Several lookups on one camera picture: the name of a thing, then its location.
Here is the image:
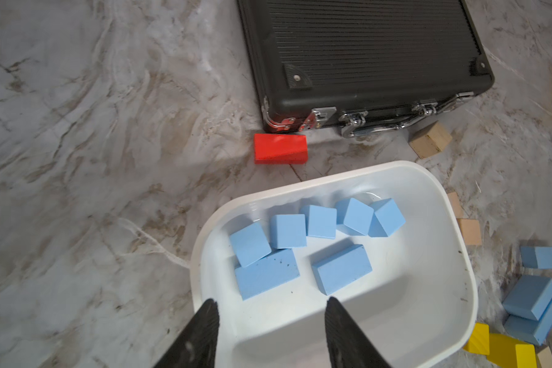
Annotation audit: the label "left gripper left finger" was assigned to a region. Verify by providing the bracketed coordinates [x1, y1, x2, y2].
[154, 298, 220, 368]

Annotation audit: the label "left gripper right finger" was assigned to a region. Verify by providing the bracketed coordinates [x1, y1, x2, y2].
[324, 297, 391, 368]

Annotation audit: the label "blue long block stack top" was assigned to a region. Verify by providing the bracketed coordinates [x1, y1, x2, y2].
[311, 245, 373, 295]

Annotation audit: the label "blue long block stack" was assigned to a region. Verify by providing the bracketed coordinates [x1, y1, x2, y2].
[504, 301, 552, 346]
[311, 245, 373, 295]
[520, 246, 552, 269]

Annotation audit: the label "long speckled blue block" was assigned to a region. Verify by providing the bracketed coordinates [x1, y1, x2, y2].
[235, 249, 300, 301]

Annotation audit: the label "white plastic tub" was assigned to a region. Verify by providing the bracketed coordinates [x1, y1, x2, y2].
[190, 161, 478, 367]

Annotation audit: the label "blue cube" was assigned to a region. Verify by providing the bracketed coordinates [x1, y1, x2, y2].
[335, 198, 374, 236]
[368, 199, 406, 238]
[229, 222, 271, 267]
[270, 214, 307, 249]

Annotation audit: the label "blue cube isolated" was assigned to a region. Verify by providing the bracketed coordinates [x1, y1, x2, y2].
[300, 205, 337, 239]

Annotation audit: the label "blue long block stack bottom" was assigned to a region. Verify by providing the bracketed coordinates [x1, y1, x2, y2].
[504, 301, 552, 346]

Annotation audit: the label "yellow cube left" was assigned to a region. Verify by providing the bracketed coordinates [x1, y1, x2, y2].
[462, 323, 490, 356]

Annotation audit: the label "yellow cube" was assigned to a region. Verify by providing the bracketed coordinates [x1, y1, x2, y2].
[487, 334, 538, 368]
[462, 323, 490, 356]

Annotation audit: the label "yellow cube lower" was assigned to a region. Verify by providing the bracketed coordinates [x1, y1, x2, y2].
[487, 334, 538, 368]

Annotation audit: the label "plain wood cube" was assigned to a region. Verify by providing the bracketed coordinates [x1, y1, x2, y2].
[457, 219, 482, 246]

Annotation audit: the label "blue flat block right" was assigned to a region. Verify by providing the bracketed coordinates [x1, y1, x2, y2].
[502, 275, 552, 320]

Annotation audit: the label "long natural wood block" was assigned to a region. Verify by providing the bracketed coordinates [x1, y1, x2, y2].
[536, 346, 552, 368]

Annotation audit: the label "red block behind tub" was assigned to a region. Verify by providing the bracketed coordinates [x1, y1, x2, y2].
[254, 133, 308, 164]

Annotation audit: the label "wood cube near case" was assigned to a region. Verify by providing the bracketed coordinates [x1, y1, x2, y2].
[409, 121, 452, 159]

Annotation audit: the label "black ribbed carrying case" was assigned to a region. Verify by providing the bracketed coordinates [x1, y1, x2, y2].
[238, 0, 495, 138]

